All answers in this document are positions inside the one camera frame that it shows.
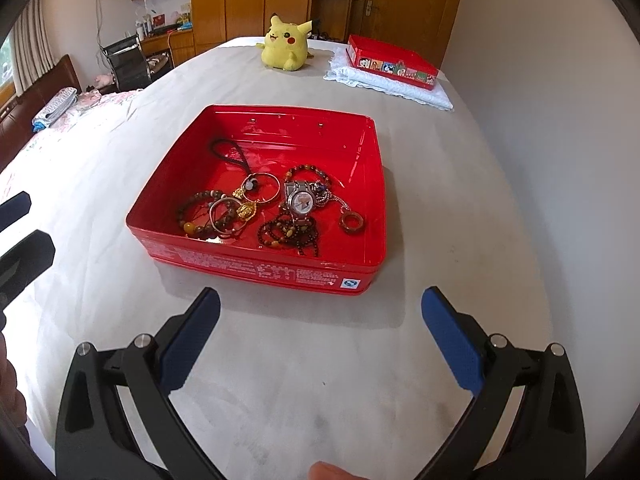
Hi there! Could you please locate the multicolour bead bracelet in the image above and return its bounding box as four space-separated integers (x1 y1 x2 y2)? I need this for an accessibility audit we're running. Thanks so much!
176 189 241 241

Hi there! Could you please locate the red tin lid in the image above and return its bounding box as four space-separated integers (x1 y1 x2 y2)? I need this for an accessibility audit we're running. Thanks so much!
346 34 440 92

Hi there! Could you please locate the wooden desk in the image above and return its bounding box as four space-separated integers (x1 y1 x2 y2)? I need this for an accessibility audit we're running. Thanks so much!
137 27 196 69

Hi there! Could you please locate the red-brown ring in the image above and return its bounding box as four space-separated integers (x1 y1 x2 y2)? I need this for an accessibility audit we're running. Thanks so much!
340 212 366 236

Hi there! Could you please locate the thin silver bangle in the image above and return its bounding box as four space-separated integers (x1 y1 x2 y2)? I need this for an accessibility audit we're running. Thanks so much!
243 172 281 205

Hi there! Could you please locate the white lace cloth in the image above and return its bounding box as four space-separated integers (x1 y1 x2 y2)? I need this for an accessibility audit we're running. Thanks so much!
322 50 455 112

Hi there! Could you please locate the red tin box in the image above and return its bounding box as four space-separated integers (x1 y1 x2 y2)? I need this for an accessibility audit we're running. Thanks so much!
125 104 389 297

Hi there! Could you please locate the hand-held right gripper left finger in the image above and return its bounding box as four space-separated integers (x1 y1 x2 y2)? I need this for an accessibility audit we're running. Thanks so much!
54 287 223 480

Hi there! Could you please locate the brown bead bracelet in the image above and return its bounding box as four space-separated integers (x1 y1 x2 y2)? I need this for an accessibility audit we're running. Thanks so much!
285 163 335 192

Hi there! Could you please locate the wooden wardrobe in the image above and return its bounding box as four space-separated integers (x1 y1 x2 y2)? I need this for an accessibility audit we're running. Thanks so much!
190 0 469 69

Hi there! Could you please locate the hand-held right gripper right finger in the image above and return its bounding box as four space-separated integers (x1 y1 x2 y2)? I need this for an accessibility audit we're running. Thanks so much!
420 286 587 480

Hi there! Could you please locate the silver chain necklace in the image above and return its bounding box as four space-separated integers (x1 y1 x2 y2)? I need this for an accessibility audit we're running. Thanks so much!
311 180 352 213

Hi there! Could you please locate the silver wristwatch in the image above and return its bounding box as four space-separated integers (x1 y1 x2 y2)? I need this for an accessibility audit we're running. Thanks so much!
283 180 317 231

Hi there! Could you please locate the beige curtain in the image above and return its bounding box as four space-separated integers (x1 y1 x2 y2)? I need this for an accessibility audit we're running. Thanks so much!
9 0 57 97

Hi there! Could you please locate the engraved silver bangle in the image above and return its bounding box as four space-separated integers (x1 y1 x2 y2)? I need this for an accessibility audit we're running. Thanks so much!
208 198 247 234

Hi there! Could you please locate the person's right hand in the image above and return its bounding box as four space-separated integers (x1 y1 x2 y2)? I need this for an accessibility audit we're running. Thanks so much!
308 461 357 480

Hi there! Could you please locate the yellow plush toy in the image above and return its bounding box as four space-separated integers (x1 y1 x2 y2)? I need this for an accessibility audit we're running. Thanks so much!
256 14 315 72

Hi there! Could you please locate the bed with printed sheet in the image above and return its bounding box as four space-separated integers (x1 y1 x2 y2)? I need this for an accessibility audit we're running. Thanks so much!
0 54 151 201

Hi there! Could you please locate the black office chair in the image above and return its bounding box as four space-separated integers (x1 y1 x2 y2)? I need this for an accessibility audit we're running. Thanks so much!
99 36 154 92

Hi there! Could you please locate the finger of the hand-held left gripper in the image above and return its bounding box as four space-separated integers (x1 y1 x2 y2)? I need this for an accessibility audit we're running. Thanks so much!
0 191 32 234
0 230 56 312

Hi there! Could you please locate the folded striped cloth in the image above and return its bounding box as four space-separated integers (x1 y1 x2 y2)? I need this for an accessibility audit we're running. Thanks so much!
32 87 79 132

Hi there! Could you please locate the black cord gold pendant lanyard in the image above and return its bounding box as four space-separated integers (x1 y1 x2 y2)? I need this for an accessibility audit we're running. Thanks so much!
209 138 263 225

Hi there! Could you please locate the person's left hand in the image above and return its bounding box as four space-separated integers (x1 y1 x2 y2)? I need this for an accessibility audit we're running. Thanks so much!
0 332 27 428

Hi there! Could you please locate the dark bead necklace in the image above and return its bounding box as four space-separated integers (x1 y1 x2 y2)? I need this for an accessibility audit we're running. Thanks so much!
257 215 321 258

